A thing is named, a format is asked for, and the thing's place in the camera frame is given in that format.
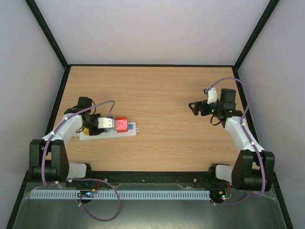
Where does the red cube socket adapter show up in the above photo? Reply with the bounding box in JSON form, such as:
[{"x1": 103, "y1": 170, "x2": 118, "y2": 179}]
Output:
[{"x1": 114, "y1": 117, "x2": 128, "y2": 133}]

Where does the yellow cube socket adapter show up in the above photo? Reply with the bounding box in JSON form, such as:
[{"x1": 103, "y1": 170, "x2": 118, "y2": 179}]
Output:
[{"x1": 83, "y1": 128, "x2": 90, "y2": 135}]

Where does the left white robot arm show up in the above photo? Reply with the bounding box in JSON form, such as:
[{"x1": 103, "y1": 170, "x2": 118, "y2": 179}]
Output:
[{"x1": 29, "y1": 97, "x2": 115, "y2": 185}]

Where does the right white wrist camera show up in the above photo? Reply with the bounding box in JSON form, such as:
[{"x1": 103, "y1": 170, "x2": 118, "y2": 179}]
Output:
[{"x1": 203, "y1": 87, "x2": 217, "y2": 104}]

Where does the light blue cable duct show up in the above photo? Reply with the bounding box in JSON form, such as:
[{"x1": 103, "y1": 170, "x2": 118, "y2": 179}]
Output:
[{"x1": 29, "y1": 190, "x2": 210, "y2": 200}]

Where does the white power strip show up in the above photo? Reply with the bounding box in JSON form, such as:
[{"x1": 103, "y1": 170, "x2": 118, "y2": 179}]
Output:
[{"x1": 75, "y1": 122, "x2": 139, "y2": 141}]

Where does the black aluminium frame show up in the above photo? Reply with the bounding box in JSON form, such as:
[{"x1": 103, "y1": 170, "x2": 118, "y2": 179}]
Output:
[{"x1": 7, "y1": 0, "x2": 293, "y2": 229}]

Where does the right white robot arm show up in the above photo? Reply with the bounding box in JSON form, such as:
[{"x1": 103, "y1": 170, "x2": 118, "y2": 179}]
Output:
[{"x1": 188, "y1": 88, "x2": 275, "y2": 192}]

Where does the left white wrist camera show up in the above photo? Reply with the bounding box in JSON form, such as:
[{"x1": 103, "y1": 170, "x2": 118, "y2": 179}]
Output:
[{"x1": 97, "y1": 117, "x2": 115, "y2": 129}]

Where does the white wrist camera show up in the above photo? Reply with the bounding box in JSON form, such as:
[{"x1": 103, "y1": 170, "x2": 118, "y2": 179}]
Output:
[
  {"x1": 97, "y1": 117, "x2": 115, "y2": 129},
  {"x1": 203, "y1": 87, "x2": 217, "y2": 104}
]

